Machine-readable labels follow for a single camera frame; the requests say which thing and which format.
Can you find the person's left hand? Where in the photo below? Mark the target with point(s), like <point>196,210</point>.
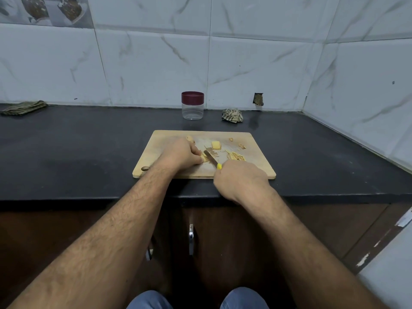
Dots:
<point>179,155</point>

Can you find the person's right hand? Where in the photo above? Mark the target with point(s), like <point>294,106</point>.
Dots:
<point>239,180</point>

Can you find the pile of ginger strips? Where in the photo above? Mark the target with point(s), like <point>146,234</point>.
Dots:
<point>235,156</point>

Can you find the wooden cutting board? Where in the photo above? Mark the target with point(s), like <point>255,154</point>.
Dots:
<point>151,157</point>

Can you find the pile of yellow ginger slices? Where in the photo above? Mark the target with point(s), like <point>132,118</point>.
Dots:
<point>216,145</point>

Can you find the clear jar maroon lid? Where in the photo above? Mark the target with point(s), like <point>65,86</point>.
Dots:
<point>192,112</point>

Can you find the person's left forearm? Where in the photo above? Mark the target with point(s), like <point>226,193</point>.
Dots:
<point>83,247</point>

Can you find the person's right forearm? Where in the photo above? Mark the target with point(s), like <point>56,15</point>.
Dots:
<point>315,254</point>

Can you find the small ginger peel scraps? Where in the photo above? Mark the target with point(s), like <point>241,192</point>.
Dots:
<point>237,144</point>

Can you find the black countertop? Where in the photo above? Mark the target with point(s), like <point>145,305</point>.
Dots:
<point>64,154</point>

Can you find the person's blue clothing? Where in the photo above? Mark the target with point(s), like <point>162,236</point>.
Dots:
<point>196,299</point>

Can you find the crumpled patterned cloth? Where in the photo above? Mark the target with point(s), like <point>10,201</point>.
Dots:
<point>232,116</point>

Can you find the brown wooden cabinet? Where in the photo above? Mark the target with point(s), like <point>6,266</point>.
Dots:
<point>360,235</point>

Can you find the folded green cloth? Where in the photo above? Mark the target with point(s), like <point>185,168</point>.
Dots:
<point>23,108</point>

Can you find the decorative picture tiles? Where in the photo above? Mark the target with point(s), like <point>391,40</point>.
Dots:
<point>45,9</point>

